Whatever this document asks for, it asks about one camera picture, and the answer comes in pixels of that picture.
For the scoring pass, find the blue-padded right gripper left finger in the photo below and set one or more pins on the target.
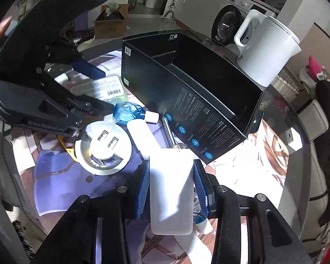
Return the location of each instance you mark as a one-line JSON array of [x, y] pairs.
[[142, 191]]

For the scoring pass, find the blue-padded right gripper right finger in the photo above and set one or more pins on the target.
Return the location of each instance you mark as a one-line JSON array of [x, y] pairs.
[[203, 189]]

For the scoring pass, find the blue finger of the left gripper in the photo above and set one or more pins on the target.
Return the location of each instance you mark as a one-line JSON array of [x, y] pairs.
[[87, 69]]

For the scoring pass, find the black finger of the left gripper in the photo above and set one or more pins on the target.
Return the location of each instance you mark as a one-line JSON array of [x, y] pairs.
[[92, 106]]

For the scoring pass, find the white rectangular power bank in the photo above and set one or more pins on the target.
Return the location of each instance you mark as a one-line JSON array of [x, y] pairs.
[[171, 191]]

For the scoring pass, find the blue perfume bottle white cap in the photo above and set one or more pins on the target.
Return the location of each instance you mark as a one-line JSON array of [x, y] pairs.
[[127, 111]]

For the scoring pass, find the round white USB socket hub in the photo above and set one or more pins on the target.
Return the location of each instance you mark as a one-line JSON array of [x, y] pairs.
[[103, 149]]

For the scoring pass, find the labelled clear plastic container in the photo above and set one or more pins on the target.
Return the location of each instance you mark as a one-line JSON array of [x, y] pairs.
[[109, 89]]

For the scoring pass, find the white oblong case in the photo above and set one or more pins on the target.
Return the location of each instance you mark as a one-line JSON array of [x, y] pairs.
[[143, 138]]

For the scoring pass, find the brown cardboard box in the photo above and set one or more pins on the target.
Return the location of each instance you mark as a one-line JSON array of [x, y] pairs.
[[111, 23]]

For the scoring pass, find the white bucket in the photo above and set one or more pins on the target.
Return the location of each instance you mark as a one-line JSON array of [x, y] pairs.
[[151, 3]]

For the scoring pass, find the black cardboard organizer box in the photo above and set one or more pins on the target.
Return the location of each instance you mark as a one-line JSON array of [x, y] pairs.
[[209, 103]]

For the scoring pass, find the light grey sofa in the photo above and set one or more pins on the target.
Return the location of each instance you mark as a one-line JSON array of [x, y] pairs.
[[305, 195]]

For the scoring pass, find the black jacket on sofa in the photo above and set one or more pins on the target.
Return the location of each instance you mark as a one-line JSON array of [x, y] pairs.
[[328, 148]]

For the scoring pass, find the white wicker basket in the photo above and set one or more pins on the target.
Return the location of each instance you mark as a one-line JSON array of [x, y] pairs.
[[285, 85]]

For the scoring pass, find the white front-load washing machine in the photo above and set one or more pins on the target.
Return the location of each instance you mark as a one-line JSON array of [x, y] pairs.
[[232, 14]]

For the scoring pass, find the white electric kettle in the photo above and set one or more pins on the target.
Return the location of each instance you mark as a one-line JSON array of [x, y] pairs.
[[268, 50]]

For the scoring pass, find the pink plush toy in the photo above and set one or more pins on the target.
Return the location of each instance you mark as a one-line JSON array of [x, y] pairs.
[[314, 68]]

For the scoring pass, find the clear-handled screwdriver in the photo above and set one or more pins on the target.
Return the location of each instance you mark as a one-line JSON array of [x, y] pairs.
[[173, 144]]

